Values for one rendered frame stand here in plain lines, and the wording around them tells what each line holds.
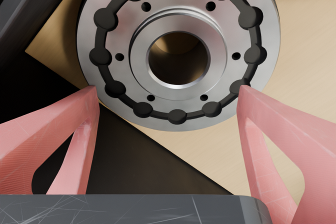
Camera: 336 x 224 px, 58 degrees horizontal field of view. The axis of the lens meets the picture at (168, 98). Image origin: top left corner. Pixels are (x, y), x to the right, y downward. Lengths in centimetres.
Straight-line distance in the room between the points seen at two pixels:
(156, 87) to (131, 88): 2
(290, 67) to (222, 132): 7
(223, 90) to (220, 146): 8
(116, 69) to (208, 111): 6
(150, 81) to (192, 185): 11
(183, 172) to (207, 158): 2
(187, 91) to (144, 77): 2
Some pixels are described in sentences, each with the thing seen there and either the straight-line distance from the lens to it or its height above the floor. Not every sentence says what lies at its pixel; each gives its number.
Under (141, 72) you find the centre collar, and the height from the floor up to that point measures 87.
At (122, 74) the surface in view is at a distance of 16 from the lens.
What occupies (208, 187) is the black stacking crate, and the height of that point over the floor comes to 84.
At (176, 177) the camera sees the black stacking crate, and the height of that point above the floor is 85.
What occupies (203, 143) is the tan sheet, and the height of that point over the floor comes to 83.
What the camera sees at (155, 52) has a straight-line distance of 17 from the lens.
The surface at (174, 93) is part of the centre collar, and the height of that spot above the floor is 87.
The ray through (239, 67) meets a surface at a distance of 16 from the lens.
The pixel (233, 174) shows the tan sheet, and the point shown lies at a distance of 26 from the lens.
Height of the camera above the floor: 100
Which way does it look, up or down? 55 degrees down
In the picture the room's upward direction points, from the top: 180 degrees counter-clockwise
